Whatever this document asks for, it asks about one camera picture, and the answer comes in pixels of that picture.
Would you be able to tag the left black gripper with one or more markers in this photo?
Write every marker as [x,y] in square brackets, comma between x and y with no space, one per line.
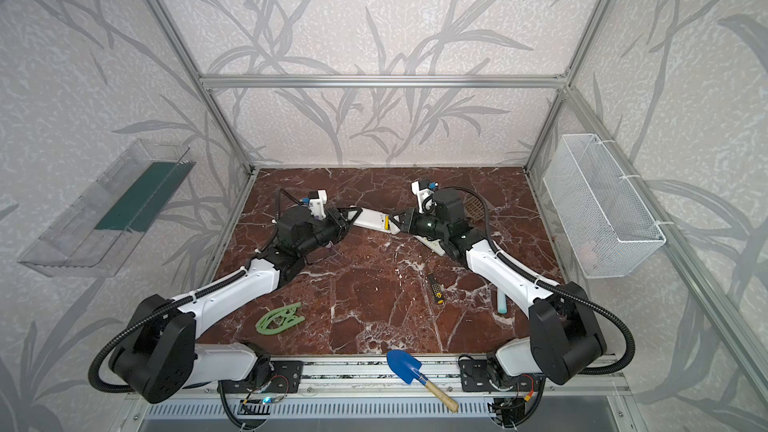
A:
[339,223]

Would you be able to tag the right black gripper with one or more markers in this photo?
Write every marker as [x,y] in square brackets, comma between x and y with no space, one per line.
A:
[405,222]

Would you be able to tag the white remote control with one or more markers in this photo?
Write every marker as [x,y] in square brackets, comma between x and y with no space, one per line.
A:
[433,245]
[377,221]

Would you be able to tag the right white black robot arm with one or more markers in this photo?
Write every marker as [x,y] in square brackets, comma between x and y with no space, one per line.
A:
[569,334]

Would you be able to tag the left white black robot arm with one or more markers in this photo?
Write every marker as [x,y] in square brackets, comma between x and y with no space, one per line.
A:
[157,354]

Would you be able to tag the green plastic hanger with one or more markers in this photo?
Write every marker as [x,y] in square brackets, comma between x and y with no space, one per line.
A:
[279,320]

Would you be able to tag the light blue spatula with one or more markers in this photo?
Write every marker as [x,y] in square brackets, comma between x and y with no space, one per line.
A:
[501,303]

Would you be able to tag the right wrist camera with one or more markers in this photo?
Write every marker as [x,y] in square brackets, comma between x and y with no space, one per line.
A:
[423,189]

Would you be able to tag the blue shovel wooden handle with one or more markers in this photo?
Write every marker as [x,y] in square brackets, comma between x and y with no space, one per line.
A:
[408,369]

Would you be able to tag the aluminium front rail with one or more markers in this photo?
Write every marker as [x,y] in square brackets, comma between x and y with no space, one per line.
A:
[368,376]

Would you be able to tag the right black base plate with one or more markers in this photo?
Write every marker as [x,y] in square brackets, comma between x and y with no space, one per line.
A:
[477,376]

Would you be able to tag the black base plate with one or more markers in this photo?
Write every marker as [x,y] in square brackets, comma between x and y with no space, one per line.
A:
[477,376]
[276,377]

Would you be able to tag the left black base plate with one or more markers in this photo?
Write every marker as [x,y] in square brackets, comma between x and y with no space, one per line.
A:
[276,377]

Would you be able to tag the white wire basket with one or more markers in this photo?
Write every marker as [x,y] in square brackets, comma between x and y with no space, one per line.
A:
[609,227]

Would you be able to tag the clear plastic wall bin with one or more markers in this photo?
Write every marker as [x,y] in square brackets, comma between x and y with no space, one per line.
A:
[95,236]

